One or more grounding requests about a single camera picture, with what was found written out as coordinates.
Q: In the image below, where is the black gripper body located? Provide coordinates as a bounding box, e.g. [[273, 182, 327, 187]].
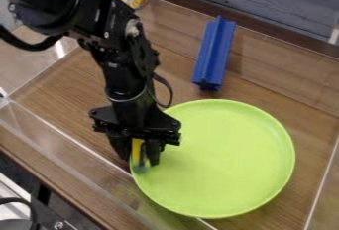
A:
[[88, 105, 181, 146]]

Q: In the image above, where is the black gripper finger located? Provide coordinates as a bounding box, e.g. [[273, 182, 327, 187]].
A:
[[145, 139, 165, 166], [106, 132, 130, 161]]

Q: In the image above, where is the yellow toy banana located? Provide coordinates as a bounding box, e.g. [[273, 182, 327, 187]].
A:
[[129, 139, 148, 173]]

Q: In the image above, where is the green round plate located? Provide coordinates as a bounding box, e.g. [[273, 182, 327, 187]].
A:
[[132, 99, 295, 219]]

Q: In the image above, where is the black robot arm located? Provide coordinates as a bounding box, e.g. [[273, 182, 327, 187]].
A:
[[0, 0, 181, 167]]

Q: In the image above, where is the blue plastic block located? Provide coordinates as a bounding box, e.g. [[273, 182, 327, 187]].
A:
[[192, 16, 236, 91]]

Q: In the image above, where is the black device under table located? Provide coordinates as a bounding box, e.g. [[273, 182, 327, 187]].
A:
[[0, 187, 102, 230]]

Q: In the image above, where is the clear acrylic enclosure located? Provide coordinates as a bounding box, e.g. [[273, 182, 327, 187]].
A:
[[0, 0, 339, 230]]

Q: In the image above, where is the black cable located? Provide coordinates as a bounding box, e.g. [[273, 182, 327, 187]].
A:
[[0, 196, 37, 230]]

